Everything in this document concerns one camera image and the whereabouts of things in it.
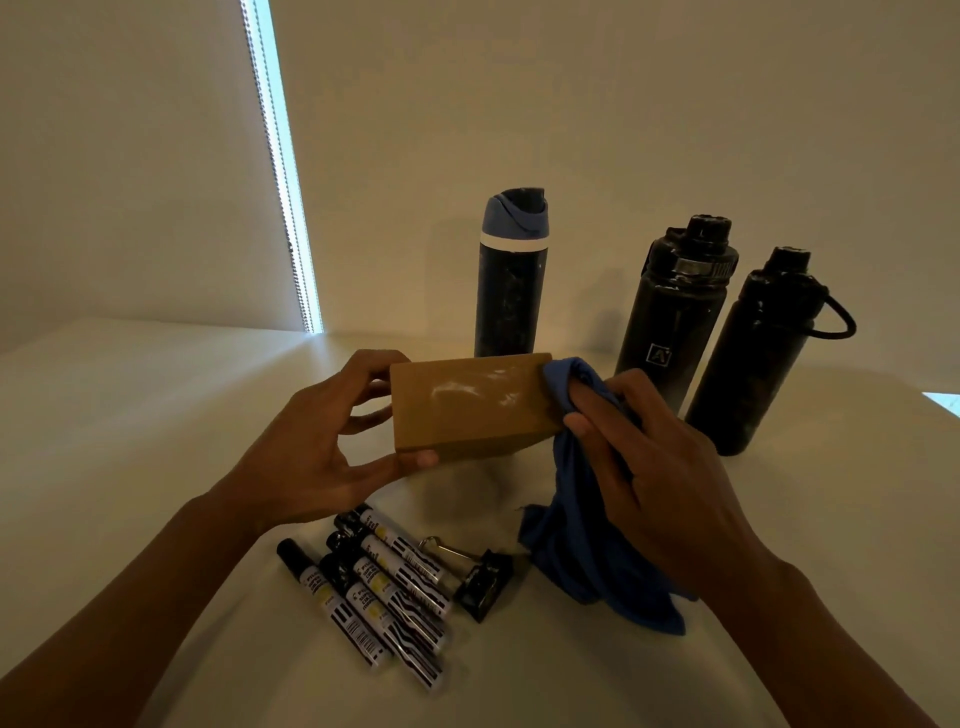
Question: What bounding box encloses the person's left forearm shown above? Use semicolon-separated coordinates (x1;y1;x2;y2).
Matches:
0;487;264;728

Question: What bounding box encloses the person's left hand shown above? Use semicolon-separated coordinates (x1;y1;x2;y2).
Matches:
209;349;440;535

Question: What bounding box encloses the black white striped marker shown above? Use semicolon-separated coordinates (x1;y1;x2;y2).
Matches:
326;532;451;655
352;503;463;594
318;553;448;693
333;513;455;620

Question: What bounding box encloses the beaded blind chain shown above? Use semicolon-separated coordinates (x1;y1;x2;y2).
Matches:
242;0;318;334

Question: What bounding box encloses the brown paper box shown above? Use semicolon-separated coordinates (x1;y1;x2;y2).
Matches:
389;353;565;463

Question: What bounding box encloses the black bottle with loop handle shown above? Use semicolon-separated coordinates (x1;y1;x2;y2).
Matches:
684;245;858;457

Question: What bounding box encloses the navy bottle with blue lid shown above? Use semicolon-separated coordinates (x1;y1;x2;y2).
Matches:
473;187;551;358

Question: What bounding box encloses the person's right hand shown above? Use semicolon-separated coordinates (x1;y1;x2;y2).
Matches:
562;368;781;605

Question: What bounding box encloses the barcode label black marker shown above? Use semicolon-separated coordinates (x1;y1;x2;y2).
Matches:
275;538;391;669

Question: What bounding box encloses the blue cloth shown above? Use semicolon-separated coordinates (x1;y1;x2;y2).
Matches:
517;356;695;637

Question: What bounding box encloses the black grey gradient bottle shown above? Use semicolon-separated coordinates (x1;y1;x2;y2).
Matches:
613;214;741;415

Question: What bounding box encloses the black binder clip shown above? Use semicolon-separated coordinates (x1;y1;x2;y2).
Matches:
417;535;516;624

